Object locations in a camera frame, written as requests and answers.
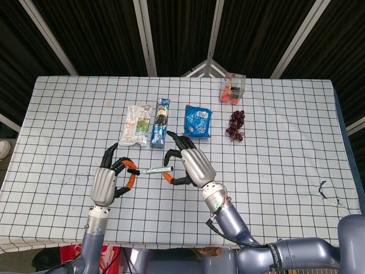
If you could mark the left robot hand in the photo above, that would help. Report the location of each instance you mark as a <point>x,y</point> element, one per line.
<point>102,185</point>

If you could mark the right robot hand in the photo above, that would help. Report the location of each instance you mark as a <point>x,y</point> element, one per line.
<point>196,168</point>

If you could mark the black marker cap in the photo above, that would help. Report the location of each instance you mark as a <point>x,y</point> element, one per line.
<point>136,171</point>

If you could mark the white green marker body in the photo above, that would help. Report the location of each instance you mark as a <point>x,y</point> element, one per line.
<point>155,170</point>

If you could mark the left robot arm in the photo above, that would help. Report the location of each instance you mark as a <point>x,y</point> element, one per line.
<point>94,239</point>

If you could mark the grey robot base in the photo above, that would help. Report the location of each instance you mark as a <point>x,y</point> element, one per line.
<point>171,265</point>

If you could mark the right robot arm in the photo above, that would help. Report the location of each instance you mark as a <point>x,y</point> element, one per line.
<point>231,217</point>

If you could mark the blue snack bag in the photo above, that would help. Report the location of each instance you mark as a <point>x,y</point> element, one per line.
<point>196,122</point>

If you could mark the blue cookie box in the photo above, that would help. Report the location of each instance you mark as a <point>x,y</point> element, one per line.
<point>159,122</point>

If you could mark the dark red grape bunch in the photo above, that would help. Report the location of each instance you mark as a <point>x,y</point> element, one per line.
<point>236,117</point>

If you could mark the white snack packet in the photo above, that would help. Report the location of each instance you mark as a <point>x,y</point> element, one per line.
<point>134,125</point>

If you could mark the red shopping bag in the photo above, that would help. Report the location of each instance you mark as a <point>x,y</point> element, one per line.
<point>111,255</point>

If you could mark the white checked tablecloth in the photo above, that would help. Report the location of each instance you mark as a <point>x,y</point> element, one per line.
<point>271,177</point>

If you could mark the orange plastic toy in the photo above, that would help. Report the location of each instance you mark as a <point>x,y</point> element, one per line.
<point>234,100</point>
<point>226,94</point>

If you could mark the black plastic toy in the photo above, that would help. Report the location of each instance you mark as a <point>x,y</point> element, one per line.
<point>235,88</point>

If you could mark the black bag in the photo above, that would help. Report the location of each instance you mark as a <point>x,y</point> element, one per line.
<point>45,259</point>

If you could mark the clear plastic box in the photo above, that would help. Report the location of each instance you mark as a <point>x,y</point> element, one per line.
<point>239,81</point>

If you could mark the white shoe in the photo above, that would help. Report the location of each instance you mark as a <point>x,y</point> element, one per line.
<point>4,149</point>

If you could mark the white triangular frame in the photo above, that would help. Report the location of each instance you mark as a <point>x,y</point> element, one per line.
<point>209,68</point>

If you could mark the white frame post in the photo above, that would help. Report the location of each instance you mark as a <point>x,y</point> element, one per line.
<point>214,31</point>
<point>48,37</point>
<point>145,37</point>
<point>299,40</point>

